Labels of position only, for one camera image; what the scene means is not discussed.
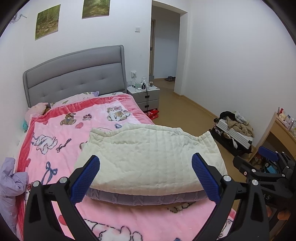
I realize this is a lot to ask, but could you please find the wooden door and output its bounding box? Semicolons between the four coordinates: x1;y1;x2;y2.
150;20;156;76

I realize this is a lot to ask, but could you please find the lavender puffer jacket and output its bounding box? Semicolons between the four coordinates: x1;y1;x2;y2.
0;157;29;232

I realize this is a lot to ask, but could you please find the red bag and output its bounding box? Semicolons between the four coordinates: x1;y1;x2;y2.
143;109;160;120

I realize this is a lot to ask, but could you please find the group of toiletry bottles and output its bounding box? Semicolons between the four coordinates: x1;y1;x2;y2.
276;107;296;136

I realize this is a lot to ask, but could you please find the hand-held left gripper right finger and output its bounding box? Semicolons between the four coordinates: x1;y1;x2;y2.
192;153;271;241

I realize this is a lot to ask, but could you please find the cream quilted hooded jacket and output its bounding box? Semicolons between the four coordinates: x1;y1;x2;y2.
73;123;228;194

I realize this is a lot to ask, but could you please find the brown folded garment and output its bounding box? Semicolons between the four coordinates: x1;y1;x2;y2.
159;202;197;207

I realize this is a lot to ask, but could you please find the white floral pillow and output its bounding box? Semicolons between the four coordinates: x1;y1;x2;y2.
50;91;125;108

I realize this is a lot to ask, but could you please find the pink cartoon print blanket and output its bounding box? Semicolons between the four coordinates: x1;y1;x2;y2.
15;93;236;241

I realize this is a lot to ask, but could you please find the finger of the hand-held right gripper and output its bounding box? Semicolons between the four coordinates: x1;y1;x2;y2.
233;156;281;183
258;146;296;172

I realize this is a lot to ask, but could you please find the grey nightstand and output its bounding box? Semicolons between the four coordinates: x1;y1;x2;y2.
127;86;160;112

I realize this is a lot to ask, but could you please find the grey upholstered bed headboard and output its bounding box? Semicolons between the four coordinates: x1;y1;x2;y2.
23;45;127;108

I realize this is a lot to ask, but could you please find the pile of clothes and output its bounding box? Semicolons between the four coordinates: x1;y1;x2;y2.
218;111;255;138

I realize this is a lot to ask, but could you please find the light wooden desk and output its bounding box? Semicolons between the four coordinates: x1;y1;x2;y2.
248;112;296;167

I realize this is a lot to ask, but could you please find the purple cable knit sweater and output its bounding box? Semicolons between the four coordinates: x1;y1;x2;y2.
84;186;210;207

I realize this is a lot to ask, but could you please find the open black and white suitcase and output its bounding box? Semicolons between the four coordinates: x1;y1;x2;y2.
211;118;255;157

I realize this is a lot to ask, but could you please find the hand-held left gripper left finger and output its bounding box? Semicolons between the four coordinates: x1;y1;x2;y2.
23;155;101;241

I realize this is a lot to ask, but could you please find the wall hook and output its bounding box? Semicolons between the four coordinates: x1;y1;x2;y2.
10;13;27;24

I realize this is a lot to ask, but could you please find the green forest wall picture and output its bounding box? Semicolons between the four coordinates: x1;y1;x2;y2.
82;0;111;19
35;7;61;41

